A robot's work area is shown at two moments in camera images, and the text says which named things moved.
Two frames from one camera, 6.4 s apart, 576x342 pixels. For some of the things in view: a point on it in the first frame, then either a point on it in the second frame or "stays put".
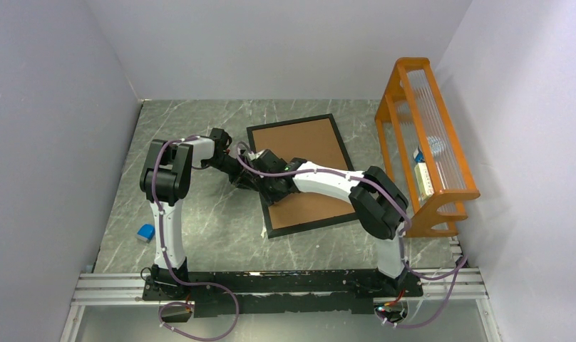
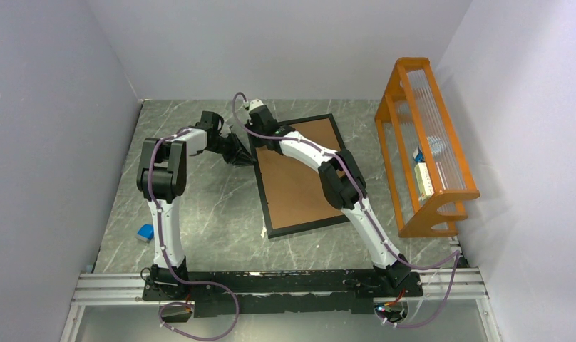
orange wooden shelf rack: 423,155 stays put
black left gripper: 240,166 to 239,155
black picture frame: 316,141 stays put
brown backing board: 314,143 stays put
